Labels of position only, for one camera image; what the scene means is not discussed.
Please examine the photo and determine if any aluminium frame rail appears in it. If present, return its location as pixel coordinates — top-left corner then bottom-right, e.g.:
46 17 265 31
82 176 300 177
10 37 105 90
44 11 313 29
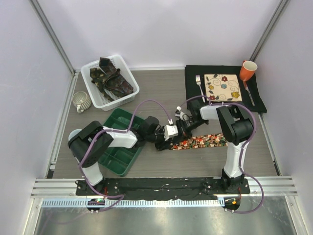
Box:
30 178 84 198

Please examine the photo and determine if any white plastic basket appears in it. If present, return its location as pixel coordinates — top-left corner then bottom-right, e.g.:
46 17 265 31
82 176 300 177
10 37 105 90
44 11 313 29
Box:
81 55 139 111

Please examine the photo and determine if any green compartment tray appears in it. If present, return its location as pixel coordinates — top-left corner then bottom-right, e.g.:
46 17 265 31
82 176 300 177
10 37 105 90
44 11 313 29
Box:
98 108 143 177

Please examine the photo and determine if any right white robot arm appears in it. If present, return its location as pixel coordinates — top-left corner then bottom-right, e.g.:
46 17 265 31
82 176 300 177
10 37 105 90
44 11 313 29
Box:
175 102 256 193

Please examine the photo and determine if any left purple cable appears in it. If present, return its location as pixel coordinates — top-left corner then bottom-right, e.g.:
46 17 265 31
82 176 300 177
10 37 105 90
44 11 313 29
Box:
77 98 174 213

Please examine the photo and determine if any patterned handle knife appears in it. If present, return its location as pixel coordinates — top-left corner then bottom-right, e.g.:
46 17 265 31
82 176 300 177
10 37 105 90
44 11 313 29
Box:
243 82 255 106

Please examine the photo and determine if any dark patterned tie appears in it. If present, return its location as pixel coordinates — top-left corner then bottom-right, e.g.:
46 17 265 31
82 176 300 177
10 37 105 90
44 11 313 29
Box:
90 57 134 101

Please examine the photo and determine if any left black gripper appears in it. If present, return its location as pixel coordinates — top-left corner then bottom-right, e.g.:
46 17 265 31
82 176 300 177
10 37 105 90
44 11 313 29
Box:
146 126 172 151

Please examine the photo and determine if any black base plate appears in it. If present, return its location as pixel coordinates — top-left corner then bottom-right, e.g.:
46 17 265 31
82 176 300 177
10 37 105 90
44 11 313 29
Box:
75 177 250 201

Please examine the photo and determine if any orange mug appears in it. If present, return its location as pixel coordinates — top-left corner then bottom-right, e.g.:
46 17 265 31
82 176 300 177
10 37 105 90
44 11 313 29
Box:
239 60 258 82

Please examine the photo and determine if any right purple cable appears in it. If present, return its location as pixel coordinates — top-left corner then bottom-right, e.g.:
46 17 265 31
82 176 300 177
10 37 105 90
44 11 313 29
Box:
176 95 264 215

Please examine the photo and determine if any red floral patterned tie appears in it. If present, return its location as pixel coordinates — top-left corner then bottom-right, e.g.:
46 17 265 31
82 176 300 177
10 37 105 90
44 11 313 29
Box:
170 133 227 150

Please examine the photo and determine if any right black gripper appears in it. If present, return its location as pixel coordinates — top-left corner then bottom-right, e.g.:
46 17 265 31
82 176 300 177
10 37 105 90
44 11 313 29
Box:
173 117 207 145

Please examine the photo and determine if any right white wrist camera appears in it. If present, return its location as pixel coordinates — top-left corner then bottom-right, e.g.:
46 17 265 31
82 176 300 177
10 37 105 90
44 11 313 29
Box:
175 106 189 121

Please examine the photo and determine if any black placemat cloth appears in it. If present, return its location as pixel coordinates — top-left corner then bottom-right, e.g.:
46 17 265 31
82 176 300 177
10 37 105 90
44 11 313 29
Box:
184 64 268 114

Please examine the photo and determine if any purple cable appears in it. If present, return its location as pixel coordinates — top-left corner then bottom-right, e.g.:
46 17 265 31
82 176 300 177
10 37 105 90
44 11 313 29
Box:
77 98 174 213
176 95 264 215

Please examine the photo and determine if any floral square plate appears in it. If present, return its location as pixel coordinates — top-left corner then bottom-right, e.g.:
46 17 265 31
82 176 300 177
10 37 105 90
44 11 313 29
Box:
204 74 242 102

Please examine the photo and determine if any slotted cable duct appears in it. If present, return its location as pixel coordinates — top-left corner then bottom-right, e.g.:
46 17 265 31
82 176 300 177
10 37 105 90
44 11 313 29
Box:
42 197 224 208

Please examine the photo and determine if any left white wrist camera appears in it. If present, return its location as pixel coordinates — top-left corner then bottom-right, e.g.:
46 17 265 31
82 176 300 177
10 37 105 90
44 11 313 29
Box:
164 125 178 141

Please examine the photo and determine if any clear plastic cup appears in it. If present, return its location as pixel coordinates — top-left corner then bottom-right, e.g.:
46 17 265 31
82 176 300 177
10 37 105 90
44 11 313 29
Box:
68 129 81 141

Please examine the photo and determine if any silver fork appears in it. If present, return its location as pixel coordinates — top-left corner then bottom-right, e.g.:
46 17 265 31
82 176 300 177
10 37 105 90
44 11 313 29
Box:
195 75 206 103

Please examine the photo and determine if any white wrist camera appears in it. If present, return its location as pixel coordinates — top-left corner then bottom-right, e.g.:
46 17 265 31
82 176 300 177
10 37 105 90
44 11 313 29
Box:
164 125 178 141
175 106 189 121

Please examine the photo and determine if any grey ribbed cup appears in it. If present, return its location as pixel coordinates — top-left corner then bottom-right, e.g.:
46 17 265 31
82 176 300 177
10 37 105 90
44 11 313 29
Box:
72 91 92 114

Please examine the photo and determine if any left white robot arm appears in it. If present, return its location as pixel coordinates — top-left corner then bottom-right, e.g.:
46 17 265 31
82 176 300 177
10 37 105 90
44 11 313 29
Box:
67 116 178 195

